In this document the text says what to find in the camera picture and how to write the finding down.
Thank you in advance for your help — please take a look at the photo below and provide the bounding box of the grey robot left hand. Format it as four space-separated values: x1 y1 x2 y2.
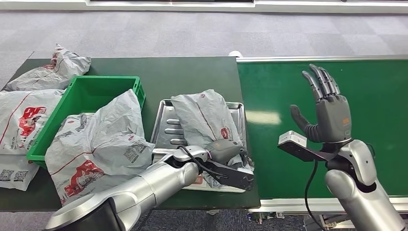
204 138 250 167

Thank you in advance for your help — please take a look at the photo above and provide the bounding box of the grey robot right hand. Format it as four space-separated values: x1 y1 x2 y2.
290 64 353 144

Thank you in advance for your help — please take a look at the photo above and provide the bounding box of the small grey mailer package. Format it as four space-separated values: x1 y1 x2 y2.
170 89 255 191

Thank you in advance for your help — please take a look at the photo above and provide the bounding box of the white electronic weighing scale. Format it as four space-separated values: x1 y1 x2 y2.
150 99 248 194

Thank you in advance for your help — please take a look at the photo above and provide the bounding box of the large grey red-print package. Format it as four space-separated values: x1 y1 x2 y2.
44 89 156 206

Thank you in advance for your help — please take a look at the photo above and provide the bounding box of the green plastic basket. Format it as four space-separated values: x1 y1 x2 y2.
26 75 146 168

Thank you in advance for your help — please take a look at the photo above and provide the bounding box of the crumpled grey mailer package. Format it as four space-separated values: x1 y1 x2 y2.
4 44 92 92

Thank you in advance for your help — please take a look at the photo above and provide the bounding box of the flat grey red-logo package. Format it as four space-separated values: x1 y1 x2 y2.
0 89 65 156

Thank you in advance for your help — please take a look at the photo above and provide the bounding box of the white package with QR codes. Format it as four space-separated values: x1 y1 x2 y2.
0 154 41 192

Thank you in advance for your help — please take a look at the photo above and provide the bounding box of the green conveyor belt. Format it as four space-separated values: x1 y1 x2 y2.
236 54 408 230

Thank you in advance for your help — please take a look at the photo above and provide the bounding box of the dark green table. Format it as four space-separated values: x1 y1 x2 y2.
0 56 261 212

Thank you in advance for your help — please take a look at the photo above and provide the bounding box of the white window sill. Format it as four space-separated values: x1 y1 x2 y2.
0 0 408 14

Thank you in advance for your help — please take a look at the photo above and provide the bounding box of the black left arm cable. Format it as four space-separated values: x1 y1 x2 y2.
177 145 229 180

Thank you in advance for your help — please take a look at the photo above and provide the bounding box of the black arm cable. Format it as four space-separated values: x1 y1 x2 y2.
304 159 326 231
177 145 229 180

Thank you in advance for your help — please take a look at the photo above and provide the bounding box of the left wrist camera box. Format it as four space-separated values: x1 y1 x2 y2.
206 159 255 192

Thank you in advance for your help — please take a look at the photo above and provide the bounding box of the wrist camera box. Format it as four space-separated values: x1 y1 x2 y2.
206 159 255 192
277 130 336 163

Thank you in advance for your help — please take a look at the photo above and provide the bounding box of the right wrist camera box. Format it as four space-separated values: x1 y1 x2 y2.
277 130 336 163

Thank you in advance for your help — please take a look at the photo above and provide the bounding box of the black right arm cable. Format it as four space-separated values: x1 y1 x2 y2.
304 159 326 231

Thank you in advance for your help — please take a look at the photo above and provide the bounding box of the dark window frame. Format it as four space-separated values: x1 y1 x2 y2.
89 0 255 3

